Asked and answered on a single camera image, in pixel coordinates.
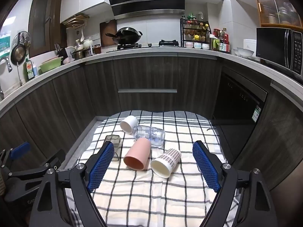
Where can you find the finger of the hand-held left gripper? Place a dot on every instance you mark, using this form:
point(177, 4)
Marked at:
point(58, 159)
point(20, 149)

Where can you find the blue small bottle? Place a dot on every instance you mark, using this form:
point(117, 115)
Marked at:
point(36, 71)

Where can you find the black spice rack with bottles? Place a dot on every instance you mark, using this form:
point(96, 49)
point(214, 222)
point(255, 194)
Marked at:
point(195, 32)

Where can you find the black gas hob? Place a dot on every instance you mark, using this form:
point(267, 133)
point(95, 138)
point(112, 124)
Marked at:
point(142, 46)

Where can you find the black hanging frying pan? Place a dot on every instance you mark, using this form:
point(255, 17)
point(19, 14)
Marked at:
point(17, 53)

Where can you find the pink plastic basin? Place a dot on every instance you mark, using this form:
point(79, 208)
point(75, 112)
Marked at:
point(51, 60)

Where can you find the brown lidded jar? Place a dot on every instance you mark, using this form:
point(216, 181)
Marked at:
point(97, 49)

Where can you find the green dish soap bottle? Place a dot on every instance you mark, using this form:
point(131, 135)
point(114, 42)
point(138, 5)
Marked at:
point(28, 69)

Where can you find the wooden glass door cabinet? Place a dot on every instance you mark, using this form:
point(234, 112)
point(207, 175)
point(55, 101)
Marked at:
point(277, 8)

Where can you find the red label sauce bottle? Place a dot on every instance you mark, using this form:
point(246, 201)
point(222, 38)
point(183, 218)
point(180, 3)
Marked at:
point(226, 40)

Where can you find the dark brown framed window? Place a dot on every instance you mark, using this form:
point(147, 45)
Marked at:
point(43, 21)

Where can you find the dark wood base cabinets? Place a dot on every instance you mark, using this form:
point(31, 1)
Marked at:
point(146, 75)

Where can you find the white ceramic seasoning jar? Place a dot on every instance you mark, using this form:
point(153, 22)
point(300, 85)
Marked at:
point(189, 44)
point(197, 45)
point(205, 45)

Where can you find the plaid patterned white cup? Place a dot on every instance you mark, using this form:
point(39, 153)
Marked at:
point(168, 158)

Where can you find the steel pot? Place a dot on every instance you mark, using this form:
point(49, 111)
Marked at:
point(80, 54)

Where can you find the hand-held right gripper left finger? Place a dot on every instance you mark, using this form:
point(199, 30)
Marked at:
point(100, 167)

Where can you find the clear printed glass cup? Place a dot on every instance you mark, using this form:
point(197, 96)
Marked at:
point(149, 134)

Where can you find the knife block with knives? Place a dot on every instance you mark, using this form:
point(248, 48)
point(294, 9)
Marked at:
point(59, 50)

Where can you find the black built-in dishwasher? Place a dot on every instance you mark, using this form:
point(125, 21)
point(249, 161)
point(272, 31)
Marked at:
point(239, 94)

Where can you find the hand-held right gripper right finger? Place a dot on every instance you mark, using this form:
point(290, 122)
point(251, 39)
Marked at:
point(206, 167)

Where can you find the white hanging ladle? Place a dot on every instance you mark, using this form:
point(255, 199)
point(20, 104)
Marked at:
point(82, 36)

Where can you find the grey glass cup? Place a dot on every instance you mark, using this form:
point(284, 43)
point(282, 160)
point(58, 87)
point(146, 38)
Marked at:
point(116, 141)

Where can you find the black microwave oven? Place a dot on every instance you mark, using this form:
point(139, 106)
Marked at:
point(279, 48)

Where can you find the brown cutting board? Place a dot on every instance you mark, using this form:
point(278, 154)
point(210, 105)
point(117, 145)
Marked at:
point(107, 32)

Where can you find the white bowl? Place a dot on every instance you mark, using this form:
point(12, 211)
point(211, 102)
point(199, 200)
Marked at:
point(246, 52)
point(237, 51)

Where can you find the white teapot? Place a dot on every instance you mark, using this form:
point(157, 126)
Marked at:
point(87, 43)

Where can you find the red lid sauce jar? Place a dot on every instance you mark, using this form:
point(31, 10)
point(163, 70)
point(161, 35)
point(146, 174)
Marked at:
point(215, 32)

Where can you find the black wok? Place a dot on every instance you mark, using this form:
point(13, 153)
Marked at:
point(129, 35)

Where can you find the pink cup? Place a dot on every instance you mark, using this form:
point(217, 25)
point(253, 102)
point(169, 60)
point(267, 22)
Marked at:
point(138, 152)

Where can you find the green plastic basin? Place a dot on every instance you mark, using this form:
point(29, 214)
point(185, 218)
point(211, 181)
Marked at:
point(48, 66)

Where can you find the chrome faucet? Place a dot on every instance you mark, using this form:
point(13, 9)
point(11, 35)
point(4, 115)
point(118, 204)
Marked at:
point(6, 62)

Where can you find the black white checked cloth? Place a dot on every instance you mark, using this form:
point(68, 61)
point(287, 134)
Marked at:
point(142, 194)

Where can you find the wooden boards on wall rack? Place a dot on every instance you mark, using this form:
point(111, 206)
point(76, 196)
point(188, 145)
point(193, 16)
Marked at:
point(75, 20)

